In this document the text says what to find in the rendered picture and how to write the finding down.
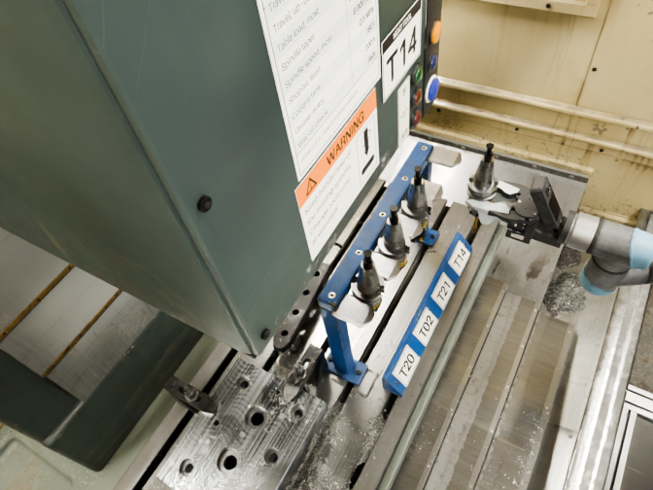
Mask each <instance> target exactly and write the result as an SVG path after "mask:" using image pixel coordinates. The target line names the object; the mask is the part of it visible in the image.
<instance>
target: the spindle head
mask: <svg viewBox="0 0 653 490"><path fill-rule="evenodd" d="M426 9H427V0H422V20H421V50H420V54H419V56H418V57H417V58H416V60H415V61H414V63H413V64H412V65H411V67H410V68H409V69H408V71H407V72H406V73H405V75H404V76H403V77H402V79H401V80H400V81H399V83H398V84H397V86H396V87H395V89H394V90H393V91H392V93H391V94H390V95H389V97H388V98H387V99H386V101H385V102H384V103H382V79H381V77H380V79H379V80H378V81H377V82H376V84H375V85H374V86H373V88H372V89H371V90H370V91H369V93H368V94H367V95H366V97H367V96H368V95H369V94H370V93H371V92H372V90H373V89H374V88H375V89H376V110H377V130H378V150H379V164H378V165H377V167H376V168H375V170H374V171H373V173H372V174H371V176H370V177H369V179H368V180H367V182H366V183H365V185H364V186H363V188H362V189H361V191H360V192H359V194H358V195H357V197H356V198H355V200H354V201H353V203H352V204H351V206H350V207H349V209H348V210H347V212H346V213H345V214H344V216H343V217H342V219H341V220H340V222H339V223H338V225H337V226H336V228H335V229H334V231H333V232H332V234H331V235H330V237H329V238H328V240H327V241H326V243H325V244H324V246H323V247H322V249H321V250H320V252H319V253H318V255H317V256H316V258H315V259H314V260H313V261H312V260H311V255H310V251H309V247H308V243H307V239H306V235H305V231H304V227H303V223H302V220H301V216H300V212H299V208H298V204H297V200H296V196H295V190H296V188H297V187H298V186H299V185H300V183H301V182H302V181H303V179H304V178H305V177H306V176H307V174H308V173H309V172H310V170H311V169H312V168H313V166H314V165H315V164H316V163H317V161H318V160H319V159H320V157H321V156H322V155H323V153H324V152H325V151H326V150H327V148H328V147H329V145H330V144H331V143H332V142H333V140H334V139H335V138H336V136H337V135H338V134H339V132H340V131H341V130H342V129H343V127H344V126H345V125H346V123H347V122H348V121H349V120H350V118H351V117H352V116H353V115H354V114H355V113H356V111H357V110H358V109H359V107H360V105H361V104H362V102H363V101H364V100H365V99H366V97H365V98H364V99H363V100H362V102H361V103H360V105H359V106H358V107H357V108H356V110H355V111H354V112H353V114H352V115H351V116H350V117H349V119H348V120H347V121H346V122H345V123H344V124H343V125H342V127H341V128H340V129H339V131H338V132H337V133H336V135H335V136H334V137H333V138H332V140H331V141H330V142H329V144H328V145H327V146H326V148H325V149H324V150H323V152H322V153H321V154H320V155H319V157H318V158H317V159H316V161H315V162H314V163H313V164H312V166H311V167H310V168H309V170H308V171H307V172H306V173H305V175H304V176H303V177H302V179H301V180H300V181H299V182H298V180H297V175H296V171H295V167H294V162H293V158H292V150H291V146H290V142H289V138H288V133H287V130H286V126H285V121H284V117H283V113H282V108H281V104H280V100H279V96H278V91H277V88H276V84H275V79H274V75H273V71H272V66H271V62H270V58H269V54H268V49H267V46H266V42H265V37H264V33H263V29H262V24H261V20H260V16H259V12H258V4H257V0H0V228H2V229H4V230H6V231H8V232H10V233H12V234H14V235H16V236H18V237H20V238H22V239H24V240H26V241H27V242H29V243H31V244H33V245H35V246H37V247H39V248H41V249H43V250H45V251H47V252H49V253H51V254H53V255H54V256H56V257H58V258H60V259H62V260H64V261H66V262H68V263H70V264H72V265H74V266H76V267H78V268H79V269H81V270H83V271H85V272H87V273H89V274H91V275H93V276H95V277H97V278H99V279H101V280H103V281H105V282H106V283H108V284H110V285H112V286H114V287H116V288H118V289H120V290H122V291H124V292H126V293H128V294H130V295H132V296H133V297H135V298H138V299H140V300H142V301H143V302H145V303H147V304H149V305H151V306H153V307H155V308H157V309H158V310H160V311H162V312H164V313H166V314H168V315H170V316H172V317H174V318H176V319H178V320H180V321H182V322H184V323H185V324H187V325H189V326H191V327H193V328H195V329H197V330H199V331H201V332H203V333H206V334H208V335H210V336H211V337H213V338H215V339H216V340H218V341H220V342H222V343H224V344H226V345H228V346H230V347H232V348H234V349H236V350H237V351H239V352H242V353H244V354H245V355H247V356H249V357H251V358H253V359H255V358H256V357H257V356H259V355H261V353H262V352H263V350H264V349H265V347H266V346H267V344H268V343H269V341H270V340H271V338H272V337H273V335H274V334H275V332H276V331H277V330H278V329H279V327H280V326H281V324H282V323H283V321H284V320H285V318H286V317H287V315H288V314H289V312H290V311H291V309H292V307H293V306H294V304H295V303H296V301H297V300H298V298H299V297H300V295H301V294H302V292H303V291H304V289H305V288H306V286H307V285H308V283H309V282H310V280H311V279H312V277H313V276H314V274H315V273H316V271H317V270H318V268H319V267H320V265H321V264H322V262H323V261H324V259H325V258H326V256H327V254H328V253H329V251H330V250H331V248H332V247H333V245H334V244H335V242H336V241H337V239H338V238H339V236H340V235H341V233H342V232H343V230H344V229H345V227H346V226H347V225H348V224H349V222H350V221H351V219H352V218H353V216H354V215H355V213H356V212H357V210H358V209H359V207H360V206H361V204H362V202H363V201H364V199H365V198H366V196H367V195H368V193H369V192H370V190H371V189H372V187H373V186H374V184H375V183H376V181H377V180H378V178H379V177H380V175H381V174H382V172H383V171H384V169H385V168H386V166H387V165H388V163H389V162H390V160H391V159H392V157H393V156H394V154H395V152H396V151H397V149H398V105H397V91H398V90H399V88H400V87H401V86H402V84H403V83H404V82H405V80H406V79H407V77H408V76H410V91H409V131H410V130H411V128H412V127H411V124H410V122H411V117H412V114H413V111H414V110H415V108H412V106H411V97H412V93H413V91H414V89H415V87H414V86H412V84H411V77H412V72H413V69H414V67H415V65H416V64H417V63H418V62H420V63H422V64H423V76H422V79H421V80H420V83H418V84H417V86H421V88H422V98H421V101H420V102H419V104H418V106H417V107H420V108H421V114H422V112H423V87H424V63H425V39H426ZM417 107H416V108H417Z"/></svg>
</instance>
